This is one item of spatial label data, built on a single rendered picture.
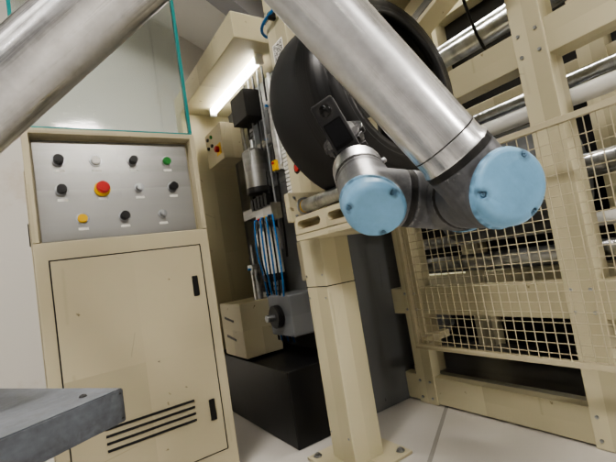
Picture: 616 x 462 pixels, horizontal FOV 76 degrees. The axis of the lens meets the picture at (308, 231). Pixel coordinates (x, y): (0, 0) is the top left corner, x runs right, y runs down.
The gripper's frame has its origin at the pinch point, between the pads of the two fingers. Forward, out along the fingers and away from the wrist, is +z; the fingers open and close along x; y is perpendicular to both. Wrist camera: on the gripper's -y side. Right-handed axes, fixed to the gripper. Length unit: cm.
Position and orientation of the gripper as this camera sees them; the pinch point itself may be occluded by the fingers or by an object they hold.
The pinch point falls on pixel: (338, 126)
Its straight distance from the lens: 90.6
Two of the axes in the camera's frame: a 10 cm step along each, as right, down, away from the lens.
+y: 5.6, 7.0, 4.5
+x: 8.3, -4.9, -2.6
